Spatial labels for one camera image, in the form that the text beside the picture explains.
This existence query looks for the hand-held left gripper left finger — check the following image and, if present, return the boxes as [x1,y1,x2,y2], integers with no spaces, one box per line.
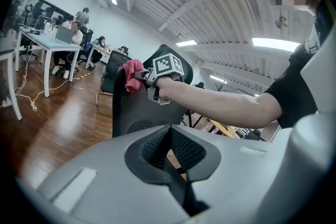
[19,125,191,224]

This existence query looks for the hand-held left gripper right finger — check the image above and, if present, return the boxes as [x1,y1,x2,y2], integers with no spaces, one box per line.
[172,125,293,224]

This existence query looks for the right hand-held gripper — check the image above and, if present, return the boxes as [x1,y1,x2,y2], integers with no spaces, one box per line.
[134,52,185,106]

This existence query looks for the pink cloth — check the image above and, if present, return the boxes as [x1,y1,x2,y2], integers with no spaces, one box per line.
[117,59,145,93]

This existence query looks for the person's right forearm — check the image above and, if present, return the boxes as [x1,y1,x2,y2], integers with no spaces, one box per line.
[180,81,283,130]

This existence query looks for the person's right hand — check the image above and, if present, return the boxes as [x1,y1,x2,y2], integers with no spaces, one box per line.
[156,78,182,103]

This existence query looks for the black office chair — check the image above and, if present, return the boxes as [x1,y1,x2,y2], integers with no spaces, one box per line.
[96,49,132,107]
[78,26,94,66]

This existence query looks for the black mesh chair headrest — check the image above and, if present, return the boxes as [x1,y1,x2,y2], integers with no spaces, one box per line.
[143,44,194,85]

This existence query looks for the wooden desk white legs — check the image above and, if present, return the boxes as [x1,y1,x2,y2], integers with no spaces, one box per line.
[85,44,112,69]

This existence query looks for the round wooden table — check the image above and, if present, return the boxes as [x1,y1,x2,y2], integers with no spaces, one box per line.
[208,119,246,139]

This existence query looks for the white desk blue top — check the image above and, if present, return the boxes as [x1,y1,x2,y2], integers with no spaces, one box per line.
[15,26,82,98]

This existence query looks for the grey laptop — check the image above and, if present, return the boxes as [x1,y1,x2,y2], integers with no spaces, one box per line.
[56,24,76,45]

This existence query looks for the person's black t-shirt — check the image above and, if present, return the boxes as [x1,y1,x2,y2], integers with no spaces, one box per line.
[264,0,336,129]

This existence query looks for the silver laptop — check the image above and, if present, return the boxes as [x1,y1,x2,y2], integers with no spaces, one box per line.
[34,15,53,31]

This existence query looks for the grey desk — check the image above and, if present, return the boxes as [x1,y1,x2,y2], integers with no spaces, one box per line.
[0,44,23,122]

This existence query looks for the yellow black striped cable cover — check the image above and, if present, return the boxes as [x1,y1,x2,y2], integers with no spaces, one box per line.
[72,72,93,81]

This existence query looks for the white coiled floor cable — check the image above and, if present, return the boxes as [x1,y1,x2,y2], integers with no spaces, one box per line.
[14,34,71,113]

